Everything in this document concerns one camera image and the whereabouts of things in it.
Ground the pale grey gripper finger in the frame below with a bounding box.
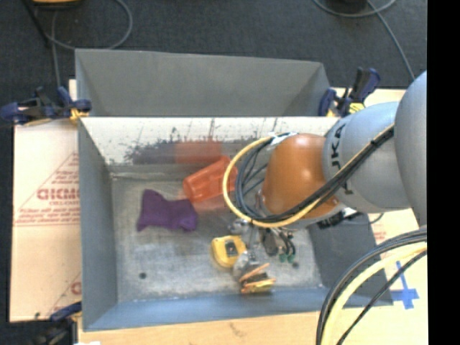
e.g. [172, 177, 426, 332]
[232, 250, 260, 279]

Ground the orange plastic cup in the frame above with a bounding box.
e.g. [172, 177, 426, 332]
[182, 155, 239, 204]

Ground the purple cloth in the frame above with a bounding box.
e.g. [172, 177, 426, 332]
[136, 188, 198, 233]

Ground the yellow tape measure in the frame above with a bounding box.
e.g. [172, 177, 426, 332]
[210, 234, 247, 270]

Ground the grey metal bin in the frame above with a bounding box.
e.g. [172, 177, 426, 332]
[74, 47, 395, 333]

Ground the orange and yellow small tool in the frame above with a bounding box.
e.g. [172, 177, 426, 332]
[238, 262, 277, 295]

